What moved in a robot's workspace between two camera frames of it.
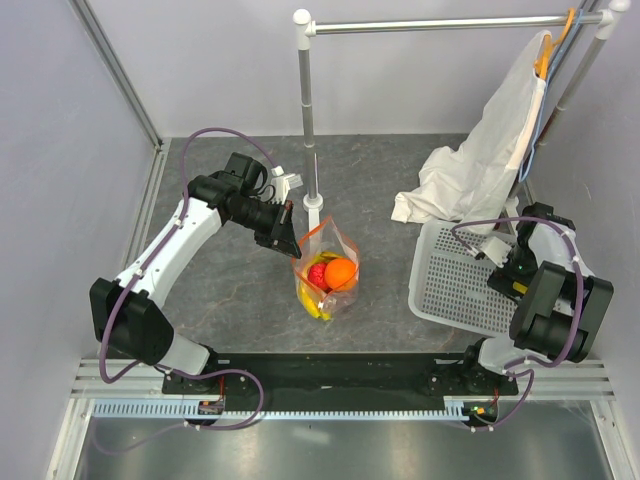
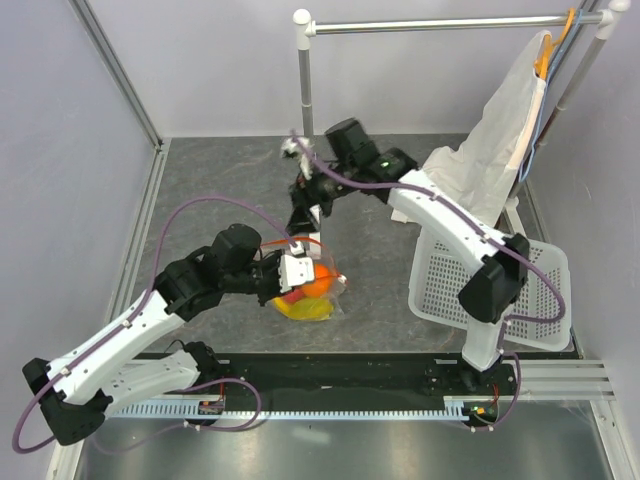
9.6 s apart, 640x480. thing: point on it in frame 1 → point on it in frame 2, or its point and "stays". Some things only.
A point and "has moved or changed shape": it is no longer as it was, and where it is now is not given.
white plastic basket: (448, 285) stays
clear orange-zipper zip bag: (326, 275) has moved or changed shape
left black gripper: (281, 235) → (274, 259)
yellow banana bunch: (309, 296) → (309, 309)
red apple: (316, 275) → (294, 295)
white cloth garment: (469, 185) stays
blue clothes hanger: (530, 157) stays
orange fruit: (340, 274) → (324, 278)
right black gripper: (502, 279) → (306, 194)
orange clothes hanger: (542, 64) stays
